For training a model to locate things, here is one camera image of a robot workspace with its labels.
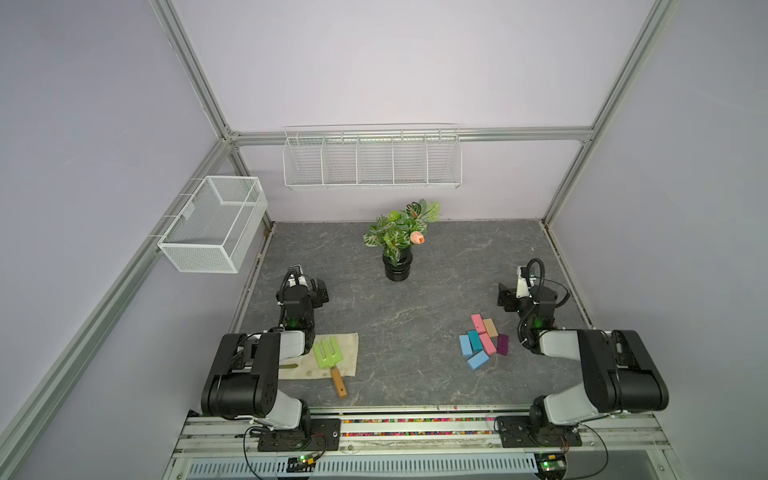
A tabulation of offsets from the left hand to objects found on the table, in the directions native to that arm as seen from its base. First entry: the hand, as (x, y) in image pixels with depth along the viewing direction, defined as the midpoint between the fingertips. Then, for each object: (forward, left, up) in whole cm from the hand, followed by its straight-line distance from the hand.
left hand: (305, 283), depth 92 cm
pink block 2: (-21, -55, -8) cm, 59 cm away
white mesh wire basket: (+9, +19, +19) cm, 28 cm away
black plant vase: (+6, -30, -6) cm, 32 cm away
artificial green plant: (+3, -29, +19) cm, 34 cm away
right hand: (-4, -66, -1) cm, 66 cm away
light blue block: (-20, -48, -8) cm, 52 cm away
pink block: (-14, -53, -7) cm, 55 cm away
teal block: (-19, -51, -8) cm, 55 cm away
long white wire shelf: (+35, -23, +21) cm, 47 cm away
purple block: (-21, -59, -8) cm, 63 cm away
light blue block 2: (-25, -50, -8) cm, 57 cm away
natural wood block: (-16, -57, -8) cm, 59 cm away
